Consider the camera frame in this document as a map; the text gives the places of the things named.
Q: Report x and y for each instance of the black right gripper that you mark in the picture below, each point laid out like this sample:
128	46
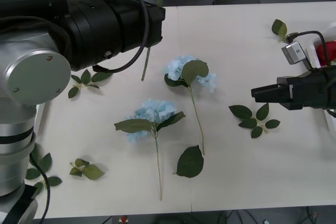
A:
309	90

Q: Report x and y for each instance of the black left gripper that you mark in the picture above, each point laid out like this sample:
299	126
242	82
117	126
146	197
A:
136	24

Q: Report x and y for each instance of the silver and black left arm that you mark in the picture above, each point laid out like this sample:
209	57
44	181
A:
39	77

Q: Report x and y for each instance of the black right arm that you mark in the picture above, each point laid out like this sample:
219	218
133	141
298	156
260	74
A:
307	64

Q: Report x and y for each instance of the green leaf twig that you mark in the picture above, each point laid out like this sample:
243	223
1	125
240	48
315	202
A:
93	172
278	27
46	162
240	111
85	77

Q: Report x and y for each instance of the red artificial rose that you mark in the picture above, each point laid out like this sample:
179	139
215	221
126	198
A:
321	51

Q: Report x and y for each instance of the large single green leaf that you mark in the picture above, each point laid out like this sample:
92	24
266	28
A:
190	162

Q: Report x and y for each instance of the pale grey right wrist camera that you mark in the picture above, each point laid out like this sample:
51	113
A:
292	52

